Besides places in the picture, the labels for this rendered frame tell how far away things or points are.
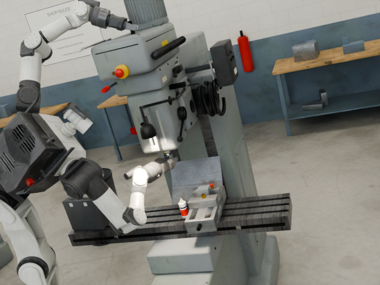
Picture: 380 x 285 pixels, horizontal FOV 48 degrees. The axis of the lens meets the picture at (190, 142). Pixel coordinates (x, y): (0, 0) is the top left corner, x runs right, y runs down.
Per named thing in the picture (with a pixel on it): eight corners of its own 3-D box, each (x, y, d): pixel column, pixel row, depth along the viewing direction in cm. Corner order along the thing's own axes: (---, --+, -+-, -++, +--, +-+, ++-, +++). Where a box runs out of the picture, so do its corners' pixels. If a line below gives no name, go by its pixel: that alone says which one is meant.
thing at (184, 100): (191, 130, 223) (178, 82, 215) (149, 137, 231) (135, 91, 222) (200, 119, 240) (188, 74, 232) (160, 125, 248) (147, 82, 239)
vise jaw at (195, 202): (217, 206, 215) (215, 199, 213) (189, 209, 219) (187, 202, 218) (219, 200, 220) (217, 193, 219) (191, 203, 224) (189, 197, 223)
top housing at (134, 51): (152, 72, 182) (141, 34, 176) (98, 83, 190) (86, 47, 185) (181, 51, 224) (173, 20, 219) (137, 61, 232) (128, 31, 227)
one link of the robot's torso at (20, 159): (6, 216, 165) (64, 152, 158) (-38, 152, 174) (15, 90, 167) (55, 208, 193) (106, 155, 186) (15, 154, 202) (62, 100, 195)
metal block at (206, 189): (210, 199, 221) (207, 189, 219) (199, 200, 223) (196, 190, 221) (212, 194, 226) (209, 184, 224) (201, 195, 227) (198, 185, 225)
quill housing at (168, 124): (180, 150, 207) (162, 87, 197) (141, 156, 214) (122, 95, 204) (189, 136, 224) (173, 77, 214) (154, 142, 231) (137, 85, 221)
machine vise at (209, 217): (216, 231, 206) (211, 211, 203) (187, 234, 210) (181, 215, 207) (227, 196, 238) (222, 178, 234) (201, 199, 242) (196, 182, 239)
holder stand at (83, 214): (103, 229, 238) (91, 198, 231) (72, 230, 247) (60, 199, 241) (114, 217, 248) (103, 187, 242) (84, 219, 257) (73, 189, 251)
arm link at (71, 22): (91, 12, 195) (66, 28, 194) (94, 17, 204) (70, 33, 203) (83, 0, 195) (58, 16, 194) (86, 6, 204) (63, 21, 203)
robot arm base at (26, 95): (18, 115, 175) (46, 109, 180) (9, 87, 178) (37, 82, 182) (18, 128, 189) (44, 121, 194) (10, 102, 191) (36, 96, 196)
